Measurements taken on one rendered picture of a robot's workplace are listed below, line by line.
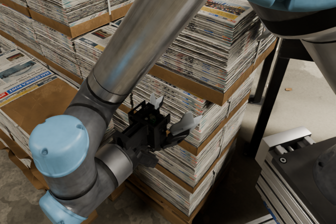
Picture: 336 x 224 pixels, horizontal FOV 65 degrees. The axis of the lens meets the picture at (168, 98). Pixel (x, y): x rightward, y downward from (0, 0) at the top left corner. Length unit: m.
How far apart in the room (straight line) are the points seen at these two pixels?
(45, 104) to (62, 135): 0.78
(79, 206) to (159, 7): 0.32
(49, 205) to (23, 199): 1.19
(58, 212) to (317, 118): 1.88
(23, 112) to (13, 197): 0.65
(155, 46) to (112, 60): 0.07
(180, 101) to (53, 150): 0.46
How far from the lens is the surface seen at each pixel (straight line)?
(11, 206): 1.66
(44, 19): 1.18
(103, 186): 0.48
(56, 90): 1.21
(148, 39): 0.35
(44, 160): 0.38
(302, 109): 2.14
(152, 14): 0.34
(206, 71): 0.65
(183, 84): 0.72
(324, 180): 0.61
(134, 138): 0.50
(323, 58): 0.23
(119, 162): 0.49
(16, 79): 1.36
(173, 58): 0.70
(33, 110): 1.14
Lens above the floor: 1.29
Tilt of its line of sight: 40 degrees down
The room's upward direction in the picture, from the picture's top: straight up
